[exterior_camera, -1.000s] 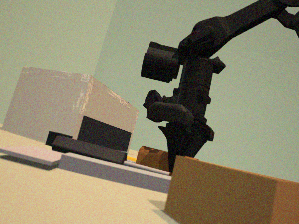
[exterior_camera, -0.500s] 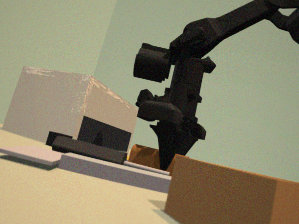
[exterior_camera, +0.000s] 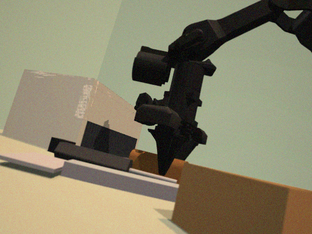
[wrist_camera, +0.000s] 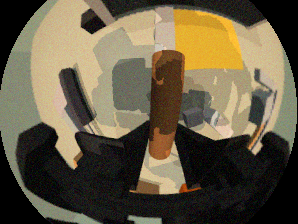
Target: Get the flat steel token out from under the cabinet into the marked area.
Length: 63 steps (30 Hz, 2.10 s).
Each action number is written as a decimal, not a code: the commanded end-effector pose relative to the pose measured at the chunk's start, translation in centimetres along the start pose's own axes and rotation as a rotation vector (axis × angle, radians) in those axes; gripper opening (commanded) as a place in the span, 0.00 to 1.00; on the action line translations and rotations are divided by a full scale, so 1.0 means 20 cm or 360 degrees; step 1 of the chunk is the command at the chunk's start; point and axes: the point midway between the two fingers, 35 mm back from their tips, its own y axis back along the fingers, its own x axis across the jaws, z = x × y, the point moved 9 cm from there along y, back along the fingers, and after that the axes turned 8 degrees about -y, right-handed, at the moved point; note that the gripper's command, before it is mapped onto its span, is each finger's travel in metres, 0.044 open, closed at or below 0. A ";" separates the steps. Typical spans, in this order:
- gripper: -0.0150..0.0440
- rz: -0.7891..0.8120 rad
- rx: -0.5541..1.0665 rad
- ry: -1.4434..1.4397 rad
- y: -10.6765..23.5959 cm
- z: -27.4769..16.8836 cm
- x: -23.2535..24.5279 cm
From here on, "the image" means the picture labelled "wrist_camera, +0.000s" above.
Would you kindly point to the beige cabinet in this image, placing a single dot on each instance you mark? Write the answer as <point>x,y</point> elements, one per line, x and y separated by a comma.
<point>207,41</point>

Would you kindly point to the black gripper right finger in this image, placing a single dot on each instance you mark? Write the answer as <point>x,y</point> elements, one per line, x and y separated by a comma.
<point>199,154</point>

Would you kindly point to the brown rectangular block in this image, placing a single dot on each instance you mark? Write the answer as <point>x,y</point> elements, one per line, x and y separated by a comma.
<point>142,186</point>

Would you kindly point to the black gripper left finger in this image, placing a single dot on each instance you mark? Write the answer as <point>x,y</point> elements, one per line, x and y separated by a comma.
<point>129,150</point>

